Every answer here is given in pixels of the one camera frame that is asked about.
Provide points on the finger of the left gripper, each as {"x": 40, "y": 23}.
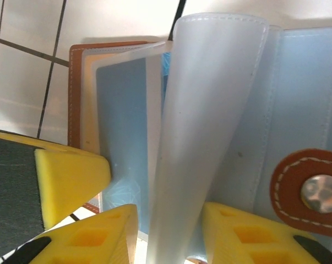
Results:
{"x": 66, "y": 178}

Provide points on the brown leather card holder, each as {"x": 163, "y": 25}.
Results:
{"x": 209, "y": 110}

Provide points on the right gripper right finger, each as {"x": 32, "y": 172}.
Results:
{"x": 251, "y": 242}

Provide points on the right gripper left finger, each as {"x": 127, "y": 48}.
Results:
{"x": 99, "y": 242}

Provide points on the blue credit card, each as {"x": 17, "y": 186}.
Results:
{"x": 121, "y": 123}

